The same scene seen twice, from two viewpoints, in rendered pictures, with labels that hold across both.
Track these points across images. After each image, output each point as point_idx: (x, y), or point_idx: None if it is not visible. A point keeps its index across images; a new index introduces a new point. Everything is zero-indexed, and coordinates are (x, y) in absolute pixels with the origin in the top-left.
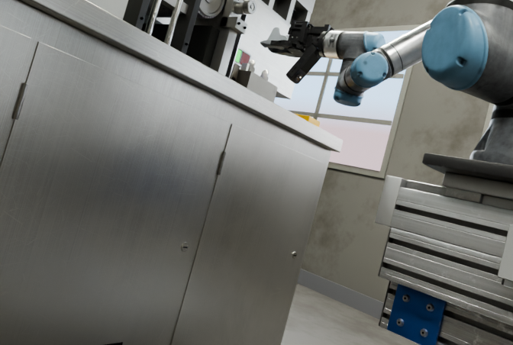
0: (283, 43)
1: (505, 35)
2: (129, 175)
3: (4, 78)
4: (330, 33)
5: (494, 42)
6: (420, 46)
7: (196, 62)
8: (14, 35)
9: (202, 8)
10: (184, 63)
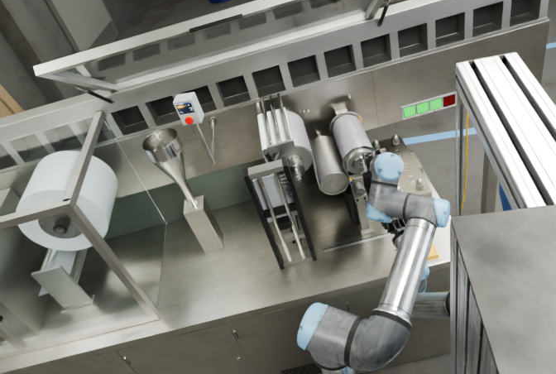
0: (381, 224)
1: None
2: (294, 329)
3: (227, 333)
4: (395, 243)
5: None
6: (413, 315)
7: (295, 299)
8: (221, 325)
9: (333, 194)
10: (289, 304)
